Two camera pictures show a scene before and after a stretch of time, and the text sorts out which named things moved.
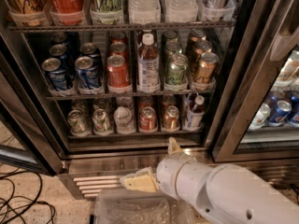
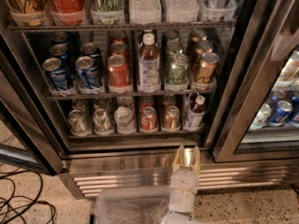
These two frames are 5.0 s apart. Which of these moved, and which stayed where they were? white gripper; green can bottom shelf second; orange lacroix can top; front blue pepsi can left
Moved: white gripper
Stayed: front blue pepsi can left; orange lacroix can top; green can bottom shelf second
